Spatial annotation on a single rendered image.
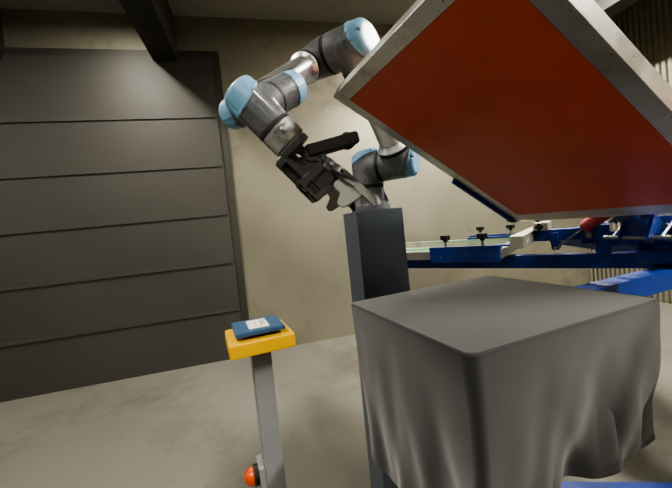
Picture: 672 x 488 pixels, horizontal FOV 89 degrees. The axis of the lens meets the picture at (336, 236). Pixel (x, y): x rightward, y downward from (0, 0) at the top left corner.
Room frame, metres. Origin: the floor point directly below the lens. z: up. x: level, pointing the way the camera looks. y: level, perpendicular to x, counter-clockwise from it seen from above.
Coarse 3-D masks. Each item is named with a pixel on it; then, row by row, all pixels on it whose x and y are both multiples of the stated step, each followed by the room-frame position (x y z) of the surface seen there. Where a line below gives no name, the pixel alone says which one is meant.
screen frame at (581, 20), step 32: (416, 0) 0.64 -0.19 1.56; (448, 0) 0.57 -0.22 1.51; (544, 0) 0.51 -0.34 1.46; (576, 0) 0.50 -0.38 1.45; (416, 32) 0.66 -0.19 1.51; (576, 32) 0.53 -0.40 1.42; (608, 32) 0.53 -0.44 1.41; (384, 64) 0.78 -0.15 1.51; (608, 64) 0.56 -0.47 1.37; (640, 64) 0.56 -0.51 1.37; (640, 96) 0.58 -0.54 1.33; (384, 128) 1.03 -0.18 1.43; (480, 192) 1.15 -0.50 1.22
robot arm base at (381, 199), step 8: (368, 184) 1.27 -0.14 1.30; (376, 184) 1.28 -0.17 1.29; (376, 192) 1.27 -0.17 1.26; (384, 192) 1.30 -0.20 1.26; (360, 200) 1.28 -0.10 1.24; (376, 200) 1.26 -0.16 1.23; (384, 200) 1.28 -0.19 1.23; (360, 208) 1.27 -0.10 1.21; (368, 208) 1.26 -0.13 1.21; (376, 208) 1.25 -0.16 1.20; (384, 208) 1.27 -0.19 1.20
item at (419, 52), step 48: (480, 0) 0.55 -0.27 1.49; (528, 0) 0.52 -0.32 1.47; (432, 48) 0.68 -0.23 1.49; (480, 48) 0.63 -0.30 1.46; (528, 48) 0.59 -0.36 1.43; (480, 96) 0.74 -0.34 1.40; (528, 96) 0.69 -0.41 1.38; (576, 96) 0.64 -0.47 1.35; (528, 144) 0.82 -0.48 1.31; (576, 144) 0.75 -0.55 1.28; (624, 144) 0.69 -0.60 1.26; (576, 192) 0.92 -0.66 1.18; (624, 192) 0.83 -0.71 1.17
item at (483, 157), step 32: (352, 96) 0.95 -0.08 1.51; (384, 96) 0.89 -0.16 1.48; (416, 96) 0.83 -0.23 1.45; (448, 96) 0.78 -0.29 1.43; (416, 128) 0.96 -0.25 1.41; (448, 128) 0.90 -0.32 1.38; (480, 128) 0.84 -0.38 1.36; (448, 160) 1.05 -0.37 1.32; (480, 160) 0.97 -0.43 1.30; (512, 160) 0.91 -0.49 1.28; (512, 192) 1.06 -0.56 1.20; (544, 192) 0.98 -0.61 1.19
